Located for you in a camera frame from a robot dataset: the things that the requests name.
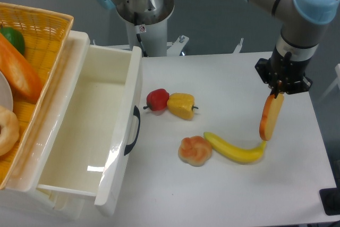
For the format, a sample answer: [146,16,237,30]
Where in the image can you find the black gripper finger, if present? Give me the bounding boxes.
[274,80,282,98]

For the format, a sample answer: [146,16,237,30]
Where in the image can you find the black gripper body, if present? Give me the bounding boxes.
[255,51,312,95]

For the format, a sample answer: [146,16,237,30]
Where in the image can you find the orange bread slice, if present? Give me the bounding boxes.
[259,94,284,141]

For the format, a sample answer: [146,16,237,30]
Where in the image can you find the round knotted bread roll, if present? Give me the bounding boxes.
[178,136,213,167]

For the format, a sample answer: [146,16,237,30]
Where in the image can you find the upper white drawer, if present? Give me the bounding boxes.
[34,45,143,206]

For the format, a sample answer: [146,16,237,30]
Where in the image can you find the yellow banana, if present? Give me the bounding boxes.
[203,132,267,164]

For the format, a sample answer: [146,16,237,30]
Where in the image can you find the yellow bell pepper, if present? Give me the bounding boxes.
[167,93,198,120]

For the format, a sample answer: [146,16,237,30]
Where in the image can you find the black device at table edge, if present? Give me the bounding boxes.
[319,188,340,216]

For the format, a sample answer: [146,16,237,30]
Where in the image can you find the red bell pepper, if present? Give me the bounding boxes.
[143,88,169,111]

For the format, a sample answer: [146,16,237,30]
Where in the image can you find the yellow woven basket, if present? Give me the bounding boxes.
[1,3,73,189]

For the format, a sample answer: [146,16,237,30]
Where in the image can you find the orange baguette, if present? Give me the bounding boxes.
[1,34,43,104]

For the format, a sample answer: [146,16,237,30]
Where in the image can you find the green vegetable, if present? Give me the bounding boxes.
[1,25,26,55]

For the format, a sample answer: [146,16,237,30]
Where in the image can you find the beige bagel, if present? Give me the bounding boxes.
[1,106,20,156]

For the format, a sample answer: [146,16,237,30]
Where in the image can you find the white plate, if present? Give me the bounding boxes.
[0,73,13,111]

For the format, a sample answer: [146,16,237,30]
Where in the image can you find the white frame at right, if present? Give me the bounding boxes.
[319,64,340,102]

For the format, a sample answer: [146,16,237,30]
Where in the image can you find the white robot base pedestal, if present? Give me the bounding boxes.
[116,0,189,57]

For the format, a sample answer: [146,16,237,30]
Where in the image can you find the black drawer handle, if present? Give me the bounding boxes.
[124,105,141,156]

